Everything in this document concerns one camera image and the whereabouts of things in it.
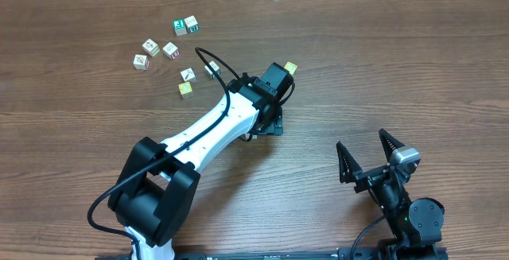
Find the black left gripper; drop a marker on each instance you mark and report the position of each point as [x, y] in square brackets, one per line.
[273, 122]

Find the yellow block far left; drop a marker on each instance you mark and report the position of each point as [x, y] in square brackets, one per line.
[185, 90]

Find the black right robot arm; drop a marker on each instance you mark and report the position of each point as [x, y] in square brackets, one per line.
[415, 224]

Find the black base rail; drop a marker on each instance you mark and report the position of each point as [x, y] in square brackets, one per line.
[270, 256]

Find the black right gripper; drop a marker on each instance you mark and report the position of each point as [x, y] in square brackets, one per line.
[351, 171]

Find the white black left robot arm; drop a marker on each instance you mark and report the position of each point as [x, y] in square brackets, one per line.
[159, 180]

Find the red number three block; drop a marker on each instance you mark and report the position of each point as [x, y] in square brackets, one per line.
[171, 51]

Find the number five green block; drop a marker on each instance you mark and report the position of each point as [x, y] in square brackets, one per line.
[192, 24]

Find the letter A wooden block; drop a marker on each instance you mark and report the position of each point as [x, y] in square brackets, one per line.
[212, 69]

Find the green letter H block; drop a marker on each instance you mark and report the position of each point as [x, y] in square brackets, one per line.
[179, 27]

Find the wooden block crossed picture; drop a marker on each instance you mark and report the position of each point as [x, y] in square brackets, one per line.
[141, 62]

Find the yellow topped acorn block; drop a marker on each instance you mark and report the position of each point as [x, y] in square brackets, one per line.
[290, 67]

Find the hammer picture block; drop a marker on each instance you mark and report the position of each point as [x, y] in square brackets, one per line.
[188, 75]

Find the wooden block red picture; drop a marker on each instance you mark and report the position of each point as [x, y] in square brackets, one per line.
[151, 47]

